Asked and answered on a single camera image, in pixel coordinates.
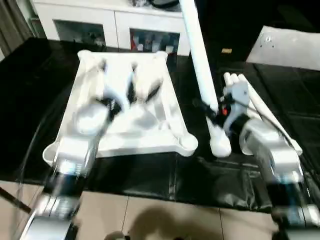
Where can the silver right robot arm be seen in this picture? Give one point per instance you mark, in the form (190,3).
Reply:
(270,145)

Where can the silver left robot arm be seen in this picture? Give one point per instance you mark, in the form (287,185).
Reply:
(65,170)

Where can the small yellow label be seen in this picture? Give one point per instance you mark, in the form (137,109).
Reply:
(226,50)

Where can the black work mat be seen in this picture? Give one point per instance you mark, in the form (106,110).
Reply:
(30,100)

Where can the white flat panel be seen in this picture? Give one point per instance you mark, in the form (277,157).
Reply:
(290,50)

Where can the black metal stand leg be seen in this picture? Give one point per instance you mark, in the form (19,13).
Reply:
(15,200)

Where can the white plastic table top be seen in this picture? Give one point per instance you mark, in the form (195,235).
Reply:
(145,135)

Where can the white cabinet with glass doors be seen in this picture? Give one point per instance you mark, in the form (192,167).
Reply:
(112,22)

